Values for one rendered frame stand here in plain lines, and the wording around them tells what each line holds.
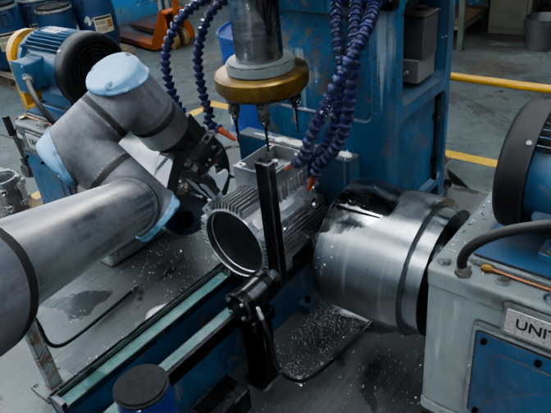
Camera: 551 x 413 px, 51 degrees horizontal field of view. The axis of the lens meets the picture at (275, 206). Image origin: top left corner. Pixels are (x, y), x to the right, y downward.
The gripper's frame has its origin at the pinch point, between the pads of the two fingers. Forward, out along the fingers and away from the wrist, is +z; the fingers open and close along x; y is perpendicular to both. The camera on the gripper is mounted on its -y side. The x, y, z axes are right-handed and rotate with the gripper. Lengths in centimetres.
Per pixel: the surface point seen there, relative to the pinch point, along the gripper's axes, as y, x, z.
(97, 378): -40.2, -2.4, -3.4
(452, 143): 162, 53, 220
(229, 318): -19.2, -12.7, 7.6
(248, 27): 23.5, -7.9, -25.0
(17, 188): -2, 206, 91
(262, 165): 2.8, -20.0, -16.7
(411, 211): 8.4, -40.9, -3.6
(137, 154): 2.3, 23.1, -4.1
